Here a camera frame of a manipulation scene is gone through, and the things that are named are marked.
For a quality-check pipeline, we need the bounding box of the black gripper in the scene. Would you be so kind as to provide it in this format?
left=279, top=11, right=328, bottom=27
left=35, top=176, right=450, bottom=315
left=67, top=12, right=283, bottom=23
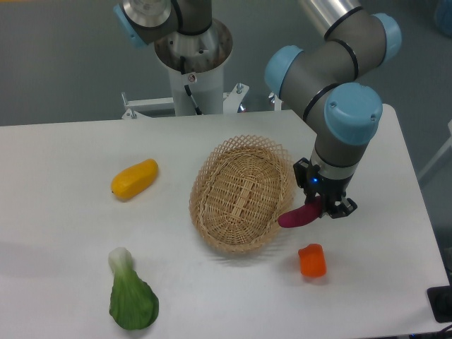
left=293, top=157, right=357, bottom=218

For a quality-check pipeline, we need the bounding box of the purple sweet potato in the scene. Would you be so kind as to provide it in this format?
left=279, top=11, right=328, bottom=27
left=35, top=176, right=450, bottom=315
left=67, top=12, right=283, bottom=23
left=278, top=196, right=322, bottom=228

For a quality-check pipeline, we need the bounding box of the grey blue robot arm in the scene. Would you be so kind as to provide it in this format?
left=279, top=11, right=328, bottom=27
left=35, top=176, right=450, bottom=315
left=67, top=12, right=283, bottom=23
left=114, top=1, right=402, bottom=228

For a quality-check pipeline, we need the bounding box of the woven wicker basket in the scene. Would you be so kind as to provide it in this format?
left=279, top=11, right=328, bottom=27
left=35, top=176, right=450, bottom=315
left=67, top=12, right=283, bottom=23
left=189, top=135, right=295, bottom=254

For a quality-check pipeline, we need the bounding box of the orange pepper piece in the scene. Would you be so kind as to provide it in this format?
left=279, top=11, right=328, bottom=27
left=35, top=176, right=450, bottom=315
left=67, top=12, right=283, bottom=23
left=298, top=244, right=327, bottom=278

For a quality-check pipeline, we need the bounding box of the black device at edge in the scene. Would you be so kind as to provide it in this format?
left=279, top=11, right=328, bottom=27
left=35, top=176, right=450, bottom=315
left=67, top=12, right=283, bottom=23
left=427, top=285, right=451, bottom=323

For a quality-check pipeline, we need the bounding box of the yellow mango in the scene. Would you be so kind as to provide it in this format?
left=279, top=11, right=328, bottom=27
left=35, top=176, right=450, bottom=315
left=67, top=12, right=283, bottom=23
left=110, top=159, right=159, bottom=201

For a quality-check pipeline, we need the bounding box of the green bok choy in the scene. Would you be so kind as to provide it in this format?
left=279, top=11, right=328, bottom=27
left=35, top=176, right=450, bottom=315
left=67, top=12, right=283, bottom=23
left=108, top=247, right=160, bottom=331

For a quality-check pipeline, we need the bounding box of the blue object top right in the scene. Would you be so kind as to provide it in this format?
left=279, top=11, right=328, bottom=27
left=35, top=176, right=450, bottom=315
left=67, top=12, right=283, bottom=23
left=434, top=0, right=452, bottom=37

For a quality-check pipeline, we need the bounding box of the white frame right edge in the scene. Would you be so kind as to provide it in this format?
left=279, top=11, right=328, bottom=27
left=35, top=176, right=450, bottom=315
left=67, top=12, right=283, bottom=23
left=417, top=120, right=452, bottom=184

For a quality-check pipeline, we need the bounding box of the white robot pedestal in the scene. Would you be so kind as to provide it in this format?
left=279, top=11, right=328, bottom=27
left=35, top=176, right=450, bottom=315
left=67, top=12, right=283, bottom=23
left=121, top=19, right=249, bottom=119

